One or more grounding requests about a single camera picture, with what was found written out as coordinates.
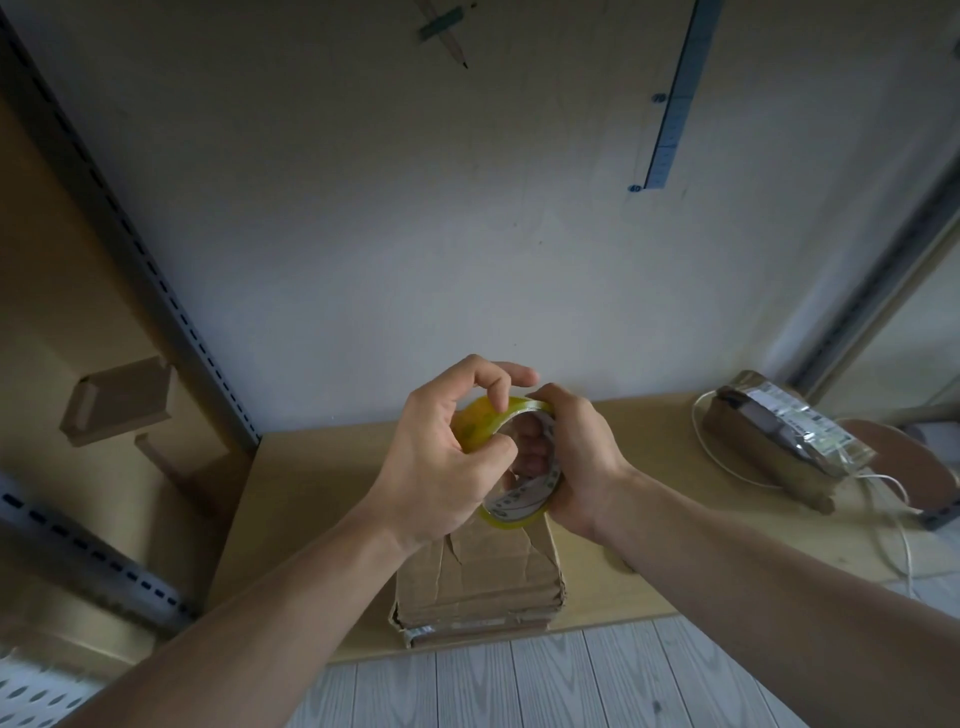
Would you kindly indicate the grey slotted metal shelf beam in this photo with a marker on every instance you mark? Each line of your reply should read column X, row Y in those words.
column 90, row 559

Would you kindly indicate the person's right thumb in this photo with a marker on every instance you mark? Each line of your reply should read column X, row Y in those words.
column 551, row 396

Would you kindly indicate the person's left thumb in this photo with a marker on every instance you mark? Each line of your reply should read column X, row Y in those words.
column 491, row 452

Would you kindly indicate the worn brown cardboard box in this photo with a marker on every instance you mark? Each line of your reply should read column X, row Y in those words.
column 480, row 577

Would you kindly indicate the white perforated metal plate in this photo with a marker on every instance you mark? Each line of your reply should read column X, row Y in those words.
column 37, row 694

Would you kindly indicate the person's left hand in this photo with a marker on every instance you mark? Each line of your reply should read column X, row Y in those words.
column 424, row 465

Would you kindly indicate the person's right hand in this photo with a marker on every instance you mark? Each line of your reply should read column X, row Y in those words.
column 589, row 465

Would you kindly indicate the small open cardboard tray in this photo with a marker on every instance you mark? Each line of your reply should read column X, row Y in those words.
column 120, row 401

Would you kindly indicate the wooden pencil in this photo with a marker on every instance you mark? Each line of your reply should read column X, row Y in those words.
column 450, row 41

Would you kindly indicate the blue ruler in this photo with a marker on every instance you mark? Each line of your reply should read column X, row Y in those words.
column 684, row 90

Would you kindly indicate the taped brown cardboard parcel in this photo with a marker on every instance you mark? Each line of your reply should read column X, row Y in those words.
column 780, row 442

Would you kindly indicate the person's right forearm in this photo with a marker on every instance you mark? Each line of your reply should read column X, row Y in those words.
column 772, row 607

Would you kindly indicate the grey slotted metal shelf upright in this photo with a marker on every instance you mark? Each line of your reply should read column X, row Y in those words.
column 877, row 277
column 127, row 247

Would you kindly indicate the person's left forearm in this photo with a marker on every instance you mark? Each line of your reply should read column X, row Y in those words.
column 262, row 622

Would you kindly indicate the round brown wooden stool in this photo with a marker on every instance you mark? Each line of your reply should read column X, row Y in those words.
column 900, row 461

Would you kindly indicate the yellow clear tape roll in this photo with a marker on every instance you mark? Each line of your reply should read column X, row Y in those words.
column 480, row 421

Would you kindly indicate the teal tape strip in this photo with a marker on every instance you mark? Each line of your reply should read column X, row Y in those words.
column 439, row 25

